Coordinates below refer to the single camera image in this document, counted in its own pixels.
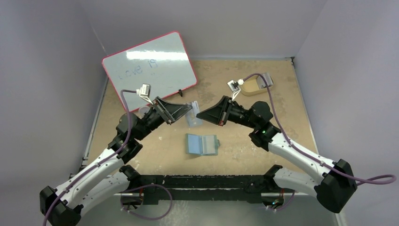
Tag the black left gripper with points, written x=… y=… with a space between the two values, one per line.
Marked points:
x=171 y=111

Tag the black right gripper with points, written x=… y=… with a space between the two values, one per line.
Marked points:
x=226 y=110

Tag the silver blue credit card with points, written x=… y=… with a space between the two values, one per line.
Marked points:
x=191 y=117

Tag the teal leather card holder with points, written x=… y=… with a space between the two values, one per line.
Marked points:
x=202 y=145

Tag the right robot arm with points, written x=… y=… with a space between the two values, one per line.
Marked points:
x=299 y=156

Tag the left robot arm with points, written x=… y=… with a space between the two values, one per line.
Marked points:
x=109 y=173

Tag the stack of cards in tray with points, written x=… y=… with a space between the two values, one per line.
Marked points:
x=264 y=80

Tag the small silver tin can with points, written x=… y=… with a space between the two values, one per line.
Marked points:
x=143 y=110

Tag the beige oval tray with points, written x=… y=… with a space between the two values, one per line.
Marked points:
x=250 y=87

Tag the pink framed whiteboard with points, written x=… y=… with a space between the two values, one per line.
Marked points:
x=162 y=62

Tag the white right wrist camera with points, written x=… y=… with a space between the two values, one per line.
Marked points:
x=235 y=86

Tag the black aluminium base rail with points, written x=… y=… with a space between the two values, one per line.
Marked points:
x=249 y=188

